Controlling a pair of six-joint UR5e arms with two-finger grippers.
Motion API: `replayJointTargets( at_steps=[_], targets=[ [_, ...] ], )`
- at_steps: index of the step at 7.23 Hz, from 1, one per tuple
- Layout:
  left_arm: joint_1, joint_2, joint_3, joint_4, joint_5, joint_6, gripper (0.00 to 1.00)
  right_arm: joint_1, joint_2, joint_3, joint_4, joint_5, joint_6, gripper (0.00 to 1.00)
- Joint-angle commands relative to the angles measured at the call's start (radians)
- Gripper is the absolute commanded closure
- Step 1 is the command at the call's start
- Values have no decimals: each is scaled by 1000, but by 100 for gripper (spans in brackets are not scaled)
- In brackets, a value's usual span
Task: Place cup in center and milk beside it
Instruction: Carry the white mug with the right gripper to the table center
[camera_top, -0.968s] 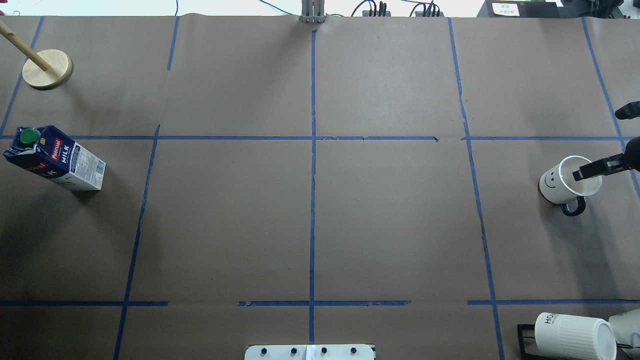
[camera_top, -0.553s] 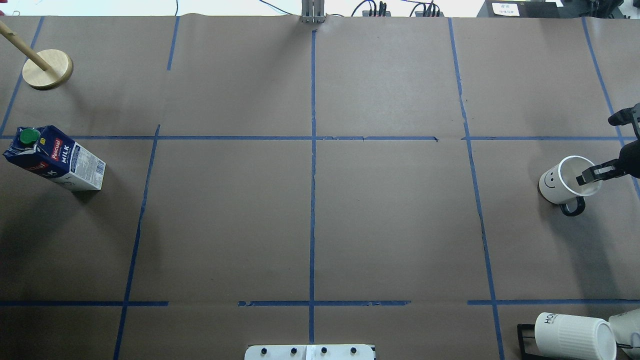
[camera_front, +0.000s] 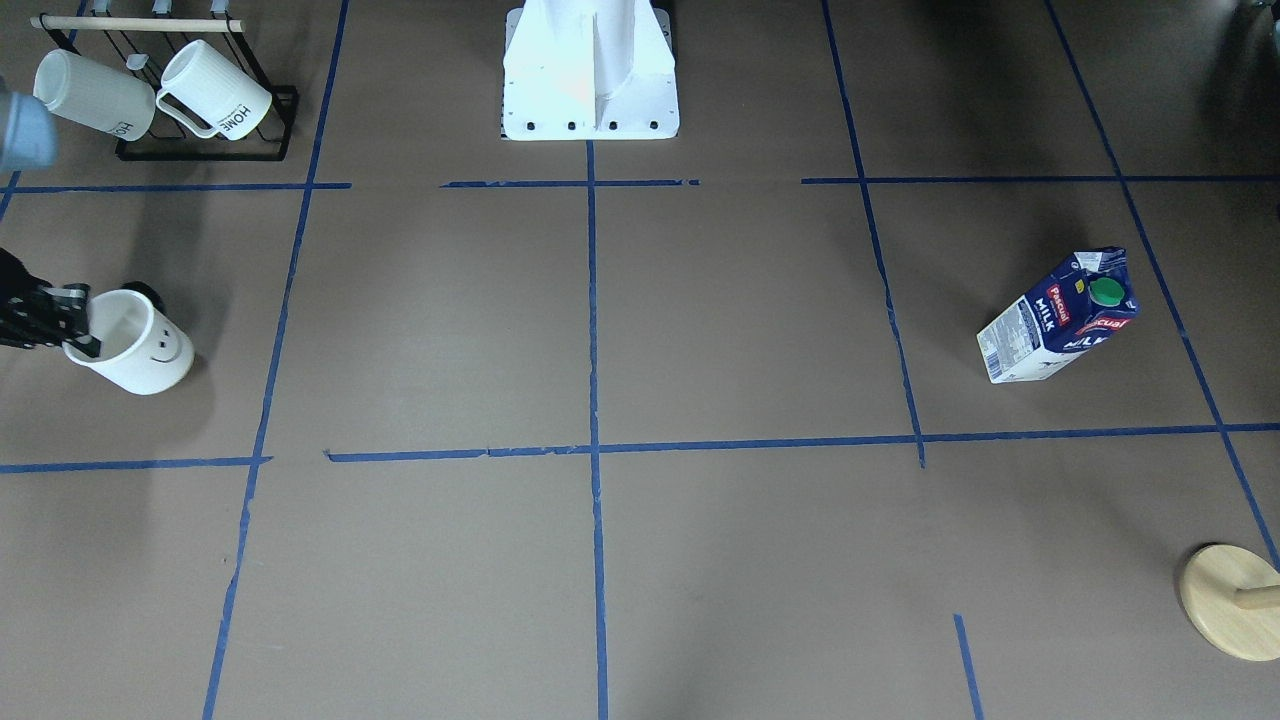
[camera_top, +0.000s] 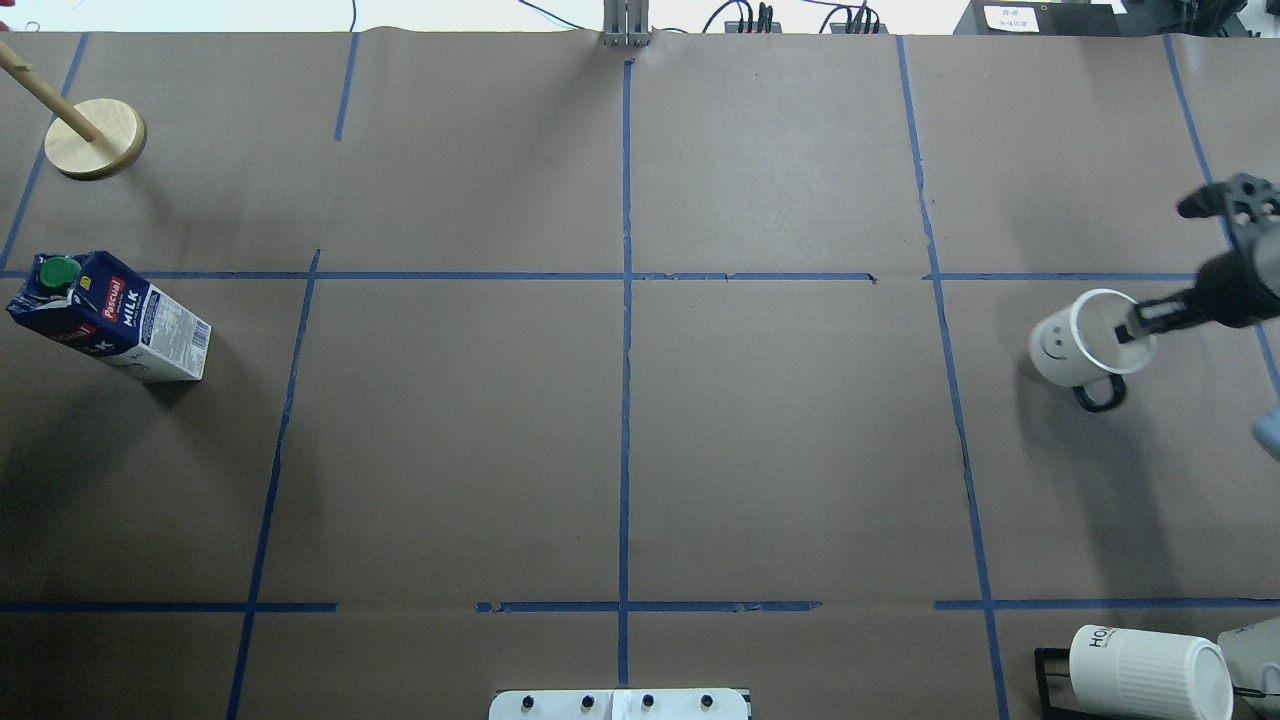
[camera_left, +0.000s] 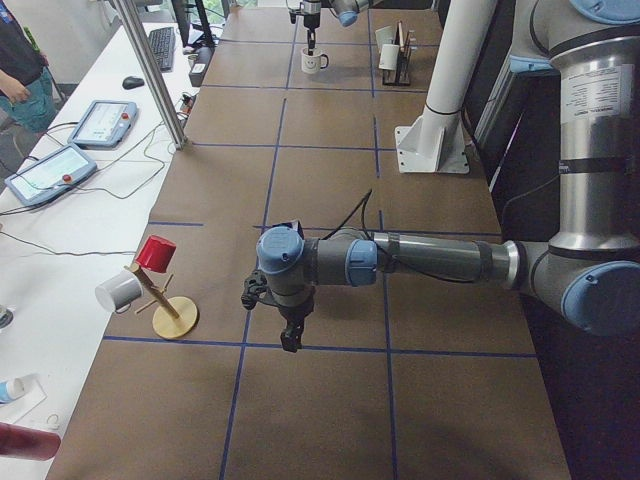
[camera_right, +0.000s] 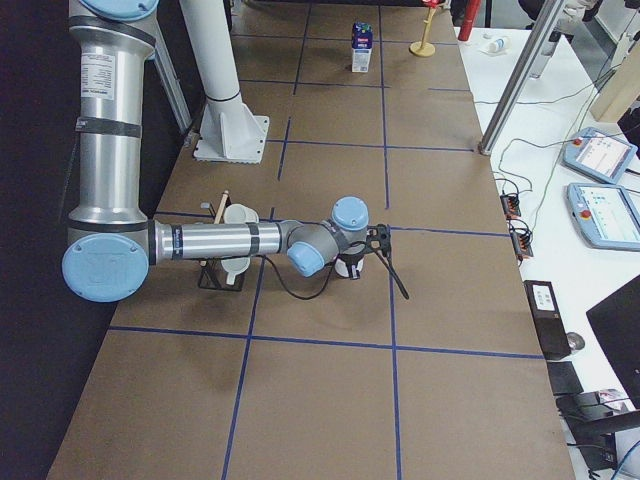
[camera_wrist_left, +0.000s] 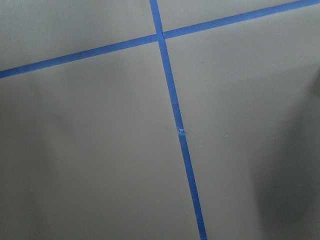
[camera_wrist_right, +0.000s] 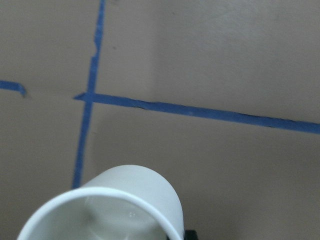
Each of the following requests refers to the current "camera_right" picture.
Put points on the black monitor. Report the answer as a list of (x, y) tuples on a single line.
[(615, 323)]

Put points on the wooden mug tree stand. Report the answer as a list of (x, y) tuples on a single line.
[(424, 48)]

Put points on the white ribbed mug left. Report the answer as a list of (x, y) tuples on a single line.
[(237, 213)]

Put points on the teach pendant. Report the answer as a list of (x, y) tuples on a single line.
[(600, 156), (604, 215)]

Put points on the teach pendant near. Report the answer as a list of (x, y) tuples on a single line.
[(604, 215)]

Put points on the white ribbed HOME mug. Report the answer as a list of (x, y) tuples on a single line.
[(235, 269)]

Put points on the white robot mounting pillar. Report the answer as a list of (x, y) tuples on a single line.
[(229, 131)]

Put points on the aluminium frame post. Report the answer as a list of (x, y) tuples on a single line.
[(539, 34)]

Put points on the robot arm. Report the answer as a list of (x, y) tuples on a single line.
[(112, 244)]

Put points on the white tube bottle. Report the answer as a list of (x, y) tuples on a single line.
[(496, 46)]

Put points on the blue white milk carton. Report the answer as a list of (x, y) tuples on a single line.
[(361, 46)]

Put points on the black box with label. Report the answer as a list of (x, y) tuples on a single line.
[(547, 319)]

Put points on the white smiley mug black handle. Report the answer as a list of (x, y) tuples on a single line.
[(343, 267)]

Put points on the black wire mug rack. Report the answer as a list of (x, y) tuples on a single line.
[(212, 276)]

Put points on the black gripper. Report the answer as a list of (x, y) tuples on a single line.
[(351, 261)]

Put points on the red bottle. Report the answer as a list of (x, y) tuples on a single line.
[(471, 11)]

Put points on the teach pendant far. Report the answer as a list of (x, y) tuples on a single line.
[(600, 156)]

